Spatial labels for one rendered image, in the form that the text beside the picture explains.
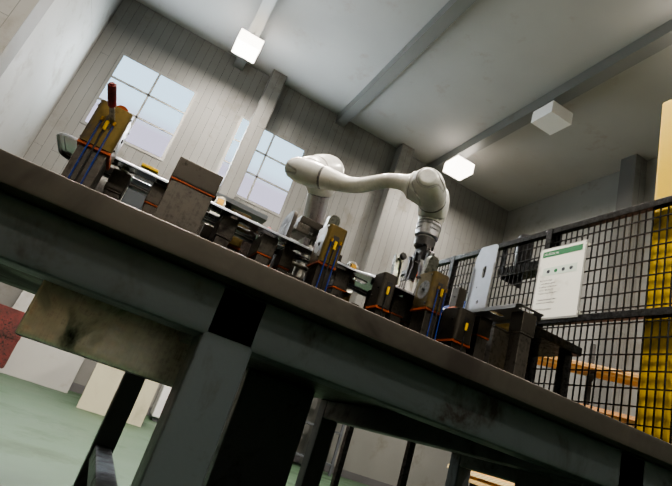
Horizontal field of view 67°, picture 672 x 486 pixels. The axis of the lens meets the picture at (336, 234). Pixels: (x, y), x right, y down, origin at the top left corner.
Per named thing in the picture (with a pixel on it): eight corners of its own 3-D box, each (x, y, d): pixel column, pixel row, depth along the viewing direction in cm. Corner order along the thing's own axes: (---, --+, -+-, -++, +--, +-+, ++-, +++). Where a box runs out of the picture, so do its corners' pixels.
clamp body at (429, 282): (411, 385, 136) (440, 268, 149) (388, 383, 147) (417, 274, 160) (430, 393, 139) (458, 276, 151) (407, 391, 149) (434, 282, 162)
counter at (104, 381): (129, 410, 754) (152, 359, 783) (140, 427, 560) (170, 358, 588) (81, 395, 733) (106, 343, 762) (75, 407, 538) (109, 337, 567)
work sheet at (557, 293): (577, 316, 178) (588, 238, 189) (528, 320, 198) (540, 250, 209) (581, 318, 179) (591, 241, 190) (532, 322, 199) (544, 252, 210)
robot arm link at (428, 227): (426, 216, 180) (422, 231, 178) (446, 227, 183) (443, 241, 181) (412, 222, 188) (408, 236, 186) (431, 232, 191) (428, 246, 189)
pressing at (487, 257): (480, 329, 177) (498, 242, 189) (459, 330, 187) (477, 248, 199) (481, 329, 177) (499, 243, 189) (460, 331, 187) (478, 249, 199)
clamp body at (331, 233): (293, 340, 128) (334, 219, 141) (277, 341, 139) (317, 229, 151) (315, 349, 130) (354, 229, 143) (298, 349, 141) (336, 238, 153)
